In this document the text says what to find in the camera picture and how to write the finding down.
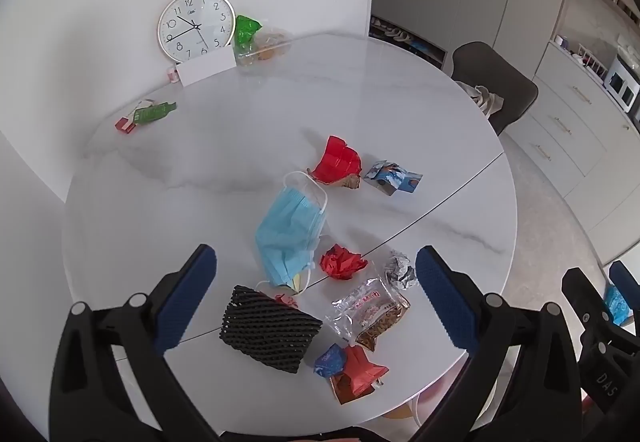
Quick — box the round white wall clock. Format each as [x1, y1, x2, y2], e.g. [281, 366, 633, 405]
[157, 0, 236, 64]

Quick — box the grey drawer cabinet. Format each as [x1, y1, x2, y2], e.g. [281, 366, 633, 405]
[531, 41, 640, 238]

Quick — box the large crumpled printed paper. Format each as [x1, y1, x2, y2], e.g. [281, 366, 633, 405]
[382, 249, 419, 291]

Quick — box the red and brown wrapper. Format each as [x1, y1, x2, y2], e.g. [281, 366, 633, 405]
[330, 345, 390, 406]

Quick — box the black foam net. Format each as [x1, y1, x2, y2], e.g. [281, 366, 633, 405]
[219, 285, 324, 376]

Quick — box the clear plastic bag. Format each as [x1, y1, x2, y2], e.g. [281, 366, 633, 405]
[235, 26, 292, 67]

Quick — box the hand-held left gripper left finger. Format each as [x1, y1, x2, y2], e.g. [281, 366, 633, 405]
[49, 243, 221, 442]

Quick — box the white countertop appliance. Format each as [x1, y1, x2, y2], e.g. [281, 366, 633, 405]
[604, 53, 640, 112]

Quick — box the clear snack wrapper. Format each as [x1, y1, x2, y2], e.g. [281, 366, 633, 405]
[325, 276, 412, 353]

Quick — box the green plastic bag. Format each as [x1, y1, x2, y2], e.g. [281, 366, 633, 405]
[234, 15, 263, 54]

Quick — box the row of shoes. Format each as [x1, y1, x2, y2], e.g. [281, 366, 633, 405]
[371, 20, 446, 60]

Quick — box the white dish rack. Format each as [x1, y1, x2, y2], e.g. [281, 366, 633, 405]
[570, 44, 609, 79]

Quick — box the green packet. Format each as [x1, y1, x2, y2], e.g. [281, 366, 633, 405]
[131, 102, 178, 127]

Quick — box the blue face mask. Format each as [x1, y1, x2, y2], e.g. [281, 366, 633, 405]
[255, 171, 329, 294]

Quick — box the blue plastic bag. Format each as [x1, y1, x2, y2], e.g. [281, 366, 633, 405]
[602, 285, 630, 327]

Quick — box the crushed blue carton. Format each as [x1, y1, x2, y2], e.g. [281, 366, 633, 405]
[362, 161, 424, 197]

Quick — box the dark grey chair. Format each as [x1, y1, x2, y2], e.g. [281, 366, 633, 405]
[451, 41, 539, 137]

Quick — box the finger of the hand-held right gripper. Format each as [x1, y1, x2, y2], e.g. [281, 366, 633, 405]
[561, 266, 640, 340]
[607, 260, 640, 303]

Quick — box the blue candy wrapper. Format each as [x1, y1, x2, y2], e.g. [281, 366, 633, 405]
[313, 343, 347, 378]

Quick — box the beige cloth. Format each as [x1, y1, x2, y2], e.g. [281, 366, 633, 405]
[454, 80, 505, 117]

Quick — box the white card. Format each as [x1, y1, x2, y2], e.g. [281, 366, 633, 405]
[177, 49, 237, 88]

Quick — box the red paper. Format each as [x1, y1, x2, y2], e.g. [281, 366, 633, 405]
[320, 245, 369, 281]

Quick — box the torn red carton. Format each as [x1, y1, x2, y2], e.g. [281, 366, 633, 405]
[306, 135, 363, 191]

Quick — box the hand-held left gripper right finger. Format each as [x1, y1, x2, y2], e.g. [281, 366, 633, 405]
[415, 245, 583, 442]

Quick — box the small red box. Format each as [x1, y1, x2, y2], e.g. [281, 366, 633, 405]
[115, 108, 146, 133]

